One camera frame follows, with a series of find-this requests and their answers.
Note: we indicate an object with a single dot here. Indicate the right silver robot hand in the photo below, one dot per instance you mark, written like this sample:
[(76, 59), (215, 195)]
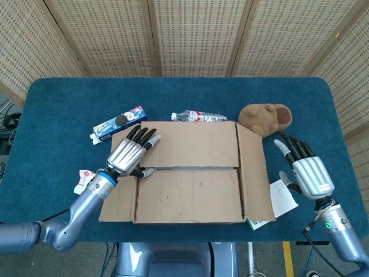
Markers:
[(312, 176)]

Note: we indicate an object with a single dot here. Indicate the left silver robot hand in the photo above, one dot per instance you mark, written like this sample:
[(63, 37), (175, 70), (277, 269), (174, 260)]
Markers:
[(127, 155)]

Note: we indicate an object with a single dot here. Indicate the brown cardboard box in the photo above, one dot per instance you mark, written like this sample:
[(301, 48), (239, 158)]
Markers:
[(190, 193)]

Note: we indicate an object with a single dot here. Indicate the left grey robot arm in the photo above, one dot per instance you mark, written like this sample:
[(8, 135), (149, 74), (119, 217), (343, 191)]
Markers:
[(83, 207)]

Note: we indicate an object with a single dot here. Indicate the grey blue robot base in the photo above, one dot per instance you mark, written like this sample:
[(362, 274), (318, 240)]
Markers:
[(173, 259)]

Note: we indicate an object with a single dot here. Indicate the blue cookie box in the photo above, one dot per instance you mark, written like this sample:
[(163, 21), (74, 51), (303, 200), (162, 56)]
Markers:
[(121, 124)]

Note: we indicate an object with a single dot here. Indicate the white and green packet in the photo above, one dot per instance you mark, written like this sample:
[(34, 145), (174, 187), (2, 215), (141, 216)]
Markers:
[(284, 199)]

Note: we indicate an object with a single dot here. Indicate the pink white wet wipes pack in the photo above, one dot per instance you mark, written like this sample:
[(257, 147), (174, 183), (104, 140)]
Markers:
[(83, 180)]

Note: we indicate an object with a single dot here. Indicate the brown plush toy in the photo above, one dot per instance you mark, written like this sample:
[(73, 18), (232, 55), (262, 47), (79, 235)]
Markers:
[(259, 118)]

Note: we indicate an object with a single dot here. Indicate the blue felt table cover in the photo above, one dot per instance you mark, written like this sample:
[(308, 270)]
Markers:
[(72, 95)]

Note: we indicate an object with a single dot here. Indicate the clear plastic water bottle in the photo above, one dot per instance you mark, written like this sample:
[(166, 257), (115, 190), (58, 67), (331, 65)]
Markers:
[(199, 116)]

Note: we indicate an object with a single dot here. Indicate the white metal pole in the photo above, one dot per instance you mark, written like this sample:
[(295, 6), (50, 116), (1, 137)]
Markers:
[(251, 259)]

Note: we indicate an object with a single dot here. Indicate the black floor equipment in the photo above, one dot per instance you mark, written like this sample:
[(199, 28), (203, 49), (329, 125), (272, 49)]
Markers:
[(5, 144)]

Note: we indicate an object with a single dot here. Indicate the woven folding screen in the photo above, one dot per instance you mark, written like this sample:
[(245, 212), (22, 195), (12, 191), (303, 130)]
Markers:
[(199, 37)]

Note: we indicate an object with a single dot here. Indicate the black table edge bracket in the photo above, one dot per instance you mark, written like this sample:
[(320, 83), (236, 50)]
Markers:
[(317, 243)]

